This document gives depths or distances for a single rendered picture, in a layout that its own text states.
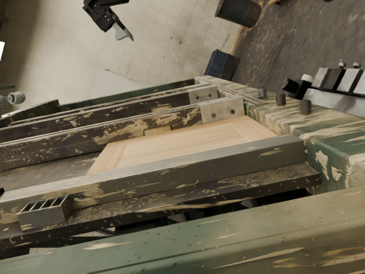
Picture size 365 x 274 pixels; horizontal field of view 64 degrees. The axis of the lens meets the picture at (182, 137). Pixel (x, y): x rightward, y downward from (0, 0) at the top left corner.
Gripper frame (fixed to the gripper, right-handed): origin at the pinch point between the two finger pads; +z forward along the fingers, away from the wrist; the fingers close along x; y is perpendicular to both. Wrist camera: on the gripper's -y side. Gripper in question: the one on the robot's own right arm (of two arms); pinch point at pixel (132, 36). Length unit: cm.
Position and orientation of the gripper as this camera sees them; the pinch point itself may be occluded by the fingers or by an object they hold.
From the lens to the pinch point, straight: 123.4
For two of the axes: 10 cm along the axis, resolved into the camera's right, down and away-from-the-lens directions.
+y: -7.5, 6.5, 1.1
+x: 0.6, 2.3, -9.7
